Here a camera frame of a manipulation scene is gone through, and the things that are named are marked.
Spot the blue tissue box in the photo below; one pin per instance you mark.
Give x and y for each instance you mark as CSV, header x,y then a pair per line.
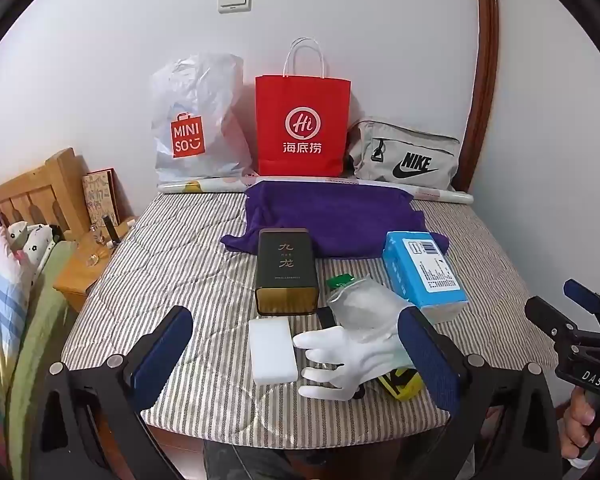
x,y
420,270

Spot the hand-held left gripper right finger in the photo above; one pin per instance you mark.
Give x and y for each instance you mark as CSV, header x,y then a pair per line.
x,y
430,360

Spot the rolled printed paper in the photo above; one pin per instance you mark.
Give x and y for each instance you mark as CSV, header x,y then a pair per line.
x,y
205,186

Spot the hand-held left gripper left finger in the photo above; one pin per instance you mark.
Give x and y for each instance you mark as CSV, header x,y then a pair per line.
x,y
162,355

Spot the wooden nightstand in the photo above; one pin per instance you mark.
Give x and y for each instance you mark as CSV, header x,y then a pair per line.
x,y
82,275

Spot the dark tea tin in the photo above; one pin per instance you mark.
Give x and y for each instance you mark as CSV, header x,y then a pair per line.
x,y
285,270

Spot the pale rectangular sponge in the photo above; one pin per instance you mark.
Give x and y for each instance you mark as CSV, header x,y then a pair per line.
x,y
272,350

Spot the wooden headboard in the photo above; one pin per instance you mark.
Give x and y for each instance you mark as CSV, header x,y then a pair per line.
x,y
35,190

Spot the white glove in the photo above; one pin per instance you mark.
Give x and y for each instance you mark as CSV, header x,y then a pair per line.
x,y
352,360

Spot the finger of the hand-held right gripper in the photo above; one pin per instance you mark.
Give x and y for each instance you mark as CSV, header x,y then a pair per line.
x,y
545,315
580,292

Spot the person's right hand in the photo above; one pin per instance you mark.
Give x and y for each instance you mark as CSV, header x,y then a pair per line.
x,y
582,417

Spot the red paper shopping bag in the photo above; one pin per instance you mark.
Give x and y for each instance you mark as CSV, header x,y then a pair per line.
x,y
302,130

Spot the spotted plush toy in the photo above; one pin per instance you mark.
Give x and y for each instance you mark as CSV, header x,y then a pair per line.
x,y
32,245

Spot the white plastic shopping bag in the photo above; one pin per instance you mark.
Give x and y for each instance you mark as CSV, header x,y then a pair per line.
x,y
200,125

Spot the purple cloth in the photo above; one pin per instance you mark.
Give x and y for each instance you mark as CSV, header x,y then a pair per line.
x,y
340,220

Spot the brown patterned book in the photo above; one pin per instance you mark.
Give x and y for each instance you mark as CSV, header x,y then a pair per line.
x,y
100,197

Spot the white light switch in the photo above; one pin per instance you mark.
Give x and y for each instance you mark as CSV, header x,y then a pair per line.
x,y
235,0

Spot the yellow black glove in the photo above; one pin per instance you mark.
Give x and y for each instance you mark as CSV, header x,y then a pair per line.
x,y
402,385

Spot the grey waist bag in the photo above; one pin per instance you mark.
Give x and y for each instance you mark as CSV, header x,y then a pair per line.
x,y
405,157

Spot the person's dark trousers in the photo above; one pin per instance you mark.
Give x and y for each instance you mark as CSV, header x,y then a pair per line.
x,y
280,460

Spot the brown wooden door frame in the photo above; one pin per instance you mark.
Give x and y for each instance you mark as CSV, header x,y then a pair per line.
x,y
485,60

